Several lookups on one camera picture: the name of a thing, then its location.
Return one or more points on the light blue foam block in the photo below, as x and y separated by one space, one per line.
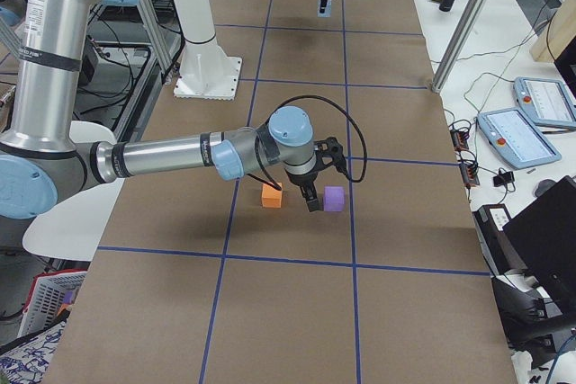
327 14

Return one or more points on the purple foam block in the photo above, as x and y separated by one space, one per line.
334 198

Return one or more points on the orange foam block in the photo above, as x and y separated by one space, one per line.
271 198

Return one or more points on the near teach pendant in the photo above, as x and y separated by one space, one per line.
517 139

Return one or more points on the teach pendant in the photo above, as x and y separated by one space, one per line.
517 139
546 102

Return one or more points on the black monitor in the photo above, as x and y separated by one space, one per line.
543 234

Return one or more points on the far teach pendant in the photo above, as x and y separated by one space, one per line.
546 102

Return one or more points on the white plastic basket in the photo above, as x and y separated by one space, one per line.
46 296

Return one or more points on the white camera post base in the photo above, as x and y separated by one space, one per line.
206 71

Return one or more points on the aluminium frame post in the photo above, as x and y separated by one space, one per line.
461 33

